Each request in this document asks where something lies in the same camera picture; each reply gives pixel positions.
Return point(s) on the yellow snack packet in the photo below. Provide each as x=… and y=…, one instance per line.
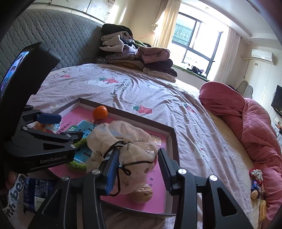
x=262, y=210

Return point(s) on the white chair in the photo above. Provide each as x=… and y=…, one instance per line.
x=245, y=90

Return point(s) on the window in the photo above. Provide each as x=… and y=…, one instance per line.
x=198, y=44

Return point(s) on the person's left hand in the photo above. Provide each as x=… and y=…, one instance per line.
x=11, y=180

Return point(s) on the dark cloth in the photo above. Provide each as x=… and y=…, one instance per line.
x=198, y=70

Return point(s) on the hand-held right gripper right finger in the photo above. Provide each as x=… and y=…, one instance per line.
x=164, y=174

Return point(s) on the orange tangerine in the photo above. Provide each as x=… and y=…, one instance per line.
x=100, y=112

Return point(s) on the black television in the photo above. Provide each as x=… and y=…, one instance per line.
x=277, y=101

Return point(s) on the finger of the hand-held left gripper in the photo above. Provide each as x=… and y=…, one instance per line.
x=49, y=118
x=55, y=136

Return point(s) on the pink quilted blanket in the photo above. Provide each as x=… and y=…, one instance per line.
x=253, y=123

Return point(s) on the small colourful doll toy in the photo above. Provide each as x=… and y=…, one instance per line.
x=255, y=182

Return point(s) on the cream curtain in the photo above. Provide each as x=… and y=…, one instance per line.
x=228, y=57
x=165, y=24

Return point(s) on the blue white wrapped ball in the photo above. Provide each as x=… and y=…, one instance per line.
x=52, y=127

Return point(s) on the brown walnut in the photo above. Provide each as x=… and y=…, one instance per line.
x=141, y=194

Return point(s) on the white air conditioner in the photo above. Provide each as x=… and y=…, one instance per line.
x=263, y=56

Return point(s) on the pile of folded clothes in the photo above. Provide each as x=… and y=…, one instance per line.
x=136, y=57

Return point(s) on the grey quilted headboard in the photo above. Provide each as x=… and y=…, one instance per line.
x=66, y=39

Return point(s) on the blue snack packet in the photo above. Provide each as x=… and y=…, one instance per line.
x=37, y=189

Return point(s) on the grey cardboard box pink inside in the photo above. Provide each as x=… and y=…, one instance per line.
x=154, y=187

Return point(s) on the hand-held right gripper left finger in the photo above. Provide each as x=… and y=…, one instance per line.
x=112, y=171

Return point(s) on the green windowsill mat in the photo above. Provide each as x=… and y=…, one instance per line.
x=182, y=69

